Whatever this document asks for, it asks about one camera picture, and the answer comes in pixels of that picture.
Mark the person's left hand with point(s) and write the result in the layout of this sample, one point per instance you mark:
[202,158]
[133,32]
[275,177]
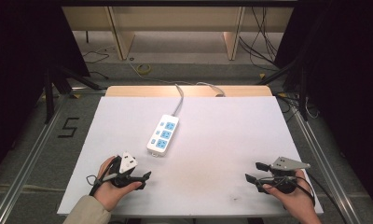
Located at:
[108,194]

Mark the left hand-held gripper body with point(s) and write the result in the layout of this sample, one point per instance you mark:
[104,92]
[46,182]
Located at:
[125,163]

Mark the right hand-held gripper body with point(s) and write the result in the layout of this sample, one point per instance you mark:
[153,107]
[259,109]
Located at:
[284,174]

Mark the black metal stand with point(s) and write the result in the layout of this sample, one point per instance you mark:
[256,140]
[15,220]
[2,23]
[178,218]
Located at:
[295,84]
[55,90]

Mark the aluminium floor rail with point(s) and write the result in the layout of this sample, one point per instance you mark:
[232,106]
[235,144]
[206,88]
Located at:
[327,165]
[26,158]

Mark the yellow tape roll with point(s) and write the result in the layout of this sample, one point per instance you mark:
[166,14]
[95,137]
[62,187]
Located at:
[143,68]

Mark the light wooden bench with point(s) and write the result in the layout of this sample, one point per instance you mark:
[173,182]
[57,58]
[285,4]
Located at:
[175,28]

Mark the white power strip blue sockets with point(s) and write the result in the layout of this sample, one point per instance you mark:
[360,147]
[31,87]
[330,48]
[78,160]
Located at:
[163,135]

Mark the person's right hand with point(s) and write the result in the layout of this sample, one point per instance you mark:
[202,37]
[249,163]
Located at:
[295,202]

